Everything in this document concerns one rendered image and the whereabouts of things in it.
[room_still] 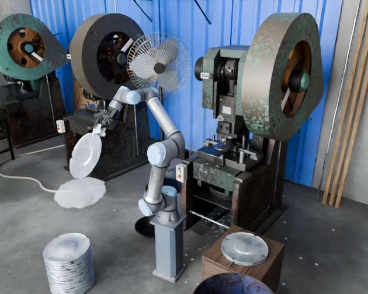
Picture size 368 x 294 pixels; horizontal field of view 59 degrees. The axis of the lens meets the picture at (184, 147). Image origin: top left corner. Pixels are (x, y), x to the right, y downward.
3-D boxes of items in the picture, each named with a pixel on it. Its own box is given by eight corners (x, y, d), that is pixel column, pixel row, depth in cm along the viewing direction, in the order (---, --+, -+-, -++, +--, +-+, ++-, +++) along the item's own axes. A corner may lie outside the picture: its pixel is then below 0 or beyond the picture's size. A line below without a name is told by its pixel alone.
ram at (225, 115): (231, 136, 243) (233, 97, 232) (214, 131, 252) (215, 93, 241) (242, 129, 256) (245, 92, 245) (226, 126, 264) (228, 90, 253)
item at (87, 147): (94, 178, 181) (93, 177, 181) (65, 179, 199) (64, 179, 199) (106, 130, 190) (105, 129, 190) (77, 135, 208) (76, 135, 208)
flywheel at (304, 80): (332, 66, 244) (298, 153, 231) (305, 64, 256) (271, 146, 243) (317, -7, 187) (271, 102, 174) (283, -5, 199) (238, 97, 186)
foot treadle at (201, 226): (202, 240, 252) (202, 234, 250) (191, 235, 258) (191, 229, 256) (240, 207, 295) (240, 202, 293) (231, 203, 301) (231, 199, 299)
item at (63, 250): (97, 248, 215) (97, 247, 214) (54, 270, 196) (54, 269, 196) (77, 228, 234) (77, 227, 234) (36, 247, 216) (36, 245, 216)
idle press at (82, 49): (99, 196, 334) (77, 13, 268) (49, 168, 394) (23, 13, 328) (194, 152, 441) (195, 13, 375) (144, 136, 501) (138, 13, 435)
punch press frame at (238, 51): (232, 232, 254) (245, 53, 203) (189, 212, 279) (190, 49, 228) (276, 192, 311) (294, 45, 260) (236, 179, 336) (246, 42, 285)
